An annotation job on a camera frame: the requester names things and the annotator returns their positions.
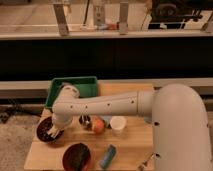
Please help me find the white paper cup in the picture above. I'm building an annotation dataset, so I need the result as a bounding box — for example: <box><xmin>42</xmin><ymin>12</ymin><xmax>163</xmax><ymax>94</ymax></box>
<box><xmin>110</xmin><ymin>116</ymin><xmax>127</xmax><ymax>134</ymax></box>

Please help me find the green plastic bin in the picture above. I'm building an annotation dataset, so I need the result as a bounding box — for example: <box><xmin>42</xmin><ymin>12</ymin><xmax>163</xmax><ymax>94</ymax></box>
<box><xmin>45</xmin><ymin>76</ymin><xmax>98</xmax><ymax>109</ymax></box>

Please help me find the wooden board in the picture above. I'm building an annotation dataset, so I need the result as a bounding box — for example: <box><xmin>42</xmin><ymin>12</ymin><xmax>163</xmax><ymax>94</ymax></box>
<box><xmin>23</xmin><ymin>82</ymin><xmax>156</xmax><ymax>171</ymax></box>

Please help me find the metal post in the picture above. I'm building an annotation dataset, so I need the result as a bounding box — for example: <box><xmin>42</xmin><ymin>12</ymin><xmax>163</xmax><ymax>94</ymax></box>
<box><xmin>93</xmin><ymin>0</ymin><xmax>105</xmax><ymax>26</ymax></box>
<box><xmin>119</xmin><ymin>1</ymin><xmax>129</xmax><ymax>35</ymax></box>
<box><xmin>53</xmin><ymin>0</ymin><xmax>69</xmax><ymax>36</ymax></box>

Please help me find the black machine background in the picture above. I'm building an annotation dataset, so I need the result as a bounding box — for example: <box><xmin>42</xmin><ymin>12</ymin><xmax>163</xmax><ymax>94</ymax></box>
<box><xmin>149</xmin><ymin>0</ymin><xmax>213</xmax><ymax>29</ymax></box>

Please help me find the orange fruit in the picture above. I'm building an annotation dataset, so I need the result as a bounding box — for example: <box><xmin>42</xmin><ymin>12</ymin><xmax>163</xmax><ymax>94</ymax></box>
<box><xmin>92</xmin><ymin>117</ymin><xmax>105</xmax><ymax>134</ymax></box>

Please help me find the purple bowl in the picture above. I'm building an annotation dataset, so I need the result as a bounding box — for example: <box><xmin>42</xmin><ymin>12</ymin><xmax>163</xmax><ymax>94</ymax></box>
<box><xmin>36</xmin><ymin>117</ymin><xmax>63</xmax><ymax>143</ymax></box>

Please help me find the dark round object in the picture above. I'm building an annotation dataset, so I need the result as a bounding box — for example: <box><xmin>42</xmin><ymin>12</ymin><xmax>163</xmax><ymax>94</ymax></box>
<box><xmin>79</xmin><ymin>115</ymin><xmax>92</xmax><ymax>130</ymax></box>

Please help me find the metal post middle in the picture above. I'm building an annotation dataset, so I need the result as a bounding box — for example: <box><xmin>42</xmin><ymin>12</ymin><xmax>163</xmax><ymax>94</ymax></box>
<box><xmin>93</xmin><ymin>0</ymin><xmax>105</xmax><ymax>26</ymax></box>

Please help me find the red bowl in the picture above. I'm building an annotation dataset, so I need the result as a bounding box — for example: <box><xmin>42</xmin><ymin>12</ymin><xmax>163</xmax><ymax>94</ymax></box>
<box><xmin>62</xmin><ymin>143</ymin><xmax>91</xmax><ymax>171</ymax></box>

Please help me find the metal post left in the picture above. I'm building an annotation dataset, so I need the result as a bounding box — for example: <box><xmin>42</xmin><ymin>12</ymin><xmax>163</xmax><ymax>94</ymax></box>
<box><xmin>53</xmin><ymin>0</ymin><xmax>69</xmax><ymax>36</ymax></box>

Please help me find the metal post right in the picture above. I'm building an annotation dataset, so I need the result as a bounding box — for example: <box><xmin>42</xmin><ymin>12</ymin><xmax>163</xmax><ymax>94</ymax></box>
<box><xmin>119</xmin><ymin>1</ymin><xmax>129</xmax><ymax>35</ymax></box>

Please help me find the red object background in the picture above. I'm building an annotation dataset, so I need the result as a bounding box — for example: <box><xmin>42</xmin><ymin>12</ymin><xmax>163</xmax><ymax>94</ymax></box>
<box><xmin>107</xmin><ymin>23</ymin><xmax>119</xmax><ymax>30</ymax></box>

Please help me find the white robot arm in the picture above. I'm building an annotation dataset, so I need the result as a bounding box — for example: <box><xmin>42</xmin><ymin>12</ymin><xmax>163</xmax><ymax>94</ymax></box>
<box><xmin>49</xmin><ymin>84</ymin><xmax>213</xmax><ymax>171</ymax></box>

